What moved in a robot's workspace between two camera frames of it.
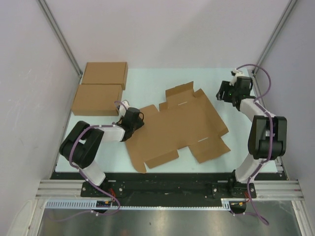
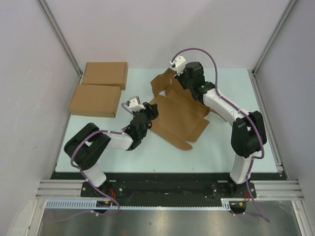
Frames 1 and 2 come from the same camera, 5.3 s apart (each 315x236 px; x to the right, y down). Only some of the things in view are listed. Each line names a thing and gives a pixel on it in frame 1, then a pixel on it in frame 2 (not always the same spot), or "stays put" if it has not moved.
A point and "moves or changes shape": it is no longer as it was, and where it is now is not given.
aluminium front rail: [268, 190] stays put
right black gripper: [225, 86] to [179, 77]
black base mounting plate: [168, 185] stays put
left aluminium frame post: [60, 36] stays put
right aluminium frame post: [274, 37] stays put
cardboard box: [186, 120] moves or changes shape
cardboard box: [97, 100] stays put
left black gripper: [140, 124] to [151, 109]
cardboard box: [106, 73] stays put
